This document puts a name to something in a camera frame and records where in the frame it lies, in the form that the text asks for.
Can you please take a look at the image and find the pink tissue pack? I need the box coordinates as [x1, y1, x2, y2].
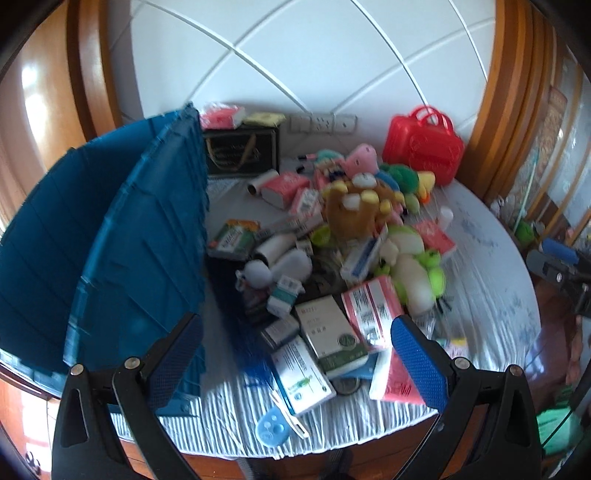
[200, 103, 246, 130]

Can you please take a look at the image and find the red tissue box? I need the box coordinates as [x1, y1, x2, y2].
[260, 172, 310, 210]

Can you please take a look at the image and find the red toy suitcase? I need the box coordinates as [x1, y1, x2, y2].
[382, 106, 465, 186]

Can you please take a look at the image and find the pink pig plush toy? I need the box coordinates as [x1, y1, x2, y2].
[342, 144, 379, 179]

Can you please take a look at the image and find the brown bear plush toy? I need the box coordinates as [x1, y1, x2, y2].
[322, 173, 405, 241]

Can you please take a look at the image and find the white green medicine box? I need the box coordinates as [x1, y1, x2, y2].
[295, 296, 369, 379]

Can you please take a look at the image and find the black gift bag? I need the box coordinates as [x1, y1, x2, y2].
[204, 126, 280, 178]

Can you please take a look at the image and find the white blue medicine box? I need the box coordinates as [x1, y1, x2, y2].
[271, 336, 337, 417]

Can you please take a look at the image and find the white wall socket strip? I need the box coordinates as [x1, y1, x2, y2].
[288, 113, 358, 135]

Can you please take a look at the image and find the red white barcode box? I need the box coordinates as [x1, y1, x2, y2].
[342, 275, 404, 352]

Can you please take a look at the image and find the white green frog plush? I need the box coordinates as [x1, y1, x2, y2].
[373, 225, 447, 317]

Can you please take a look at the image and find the blue plastic storage crate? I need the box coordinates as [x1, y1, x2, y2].
[1, 106, 209, 396]

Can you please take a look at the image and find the green duck plush toy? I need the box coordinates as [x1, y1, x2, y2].
[378, 163, 436, 215]

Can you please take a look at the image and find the light blue plastic toy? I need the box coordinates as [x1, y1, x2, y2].
[256, 406, 291, 448]

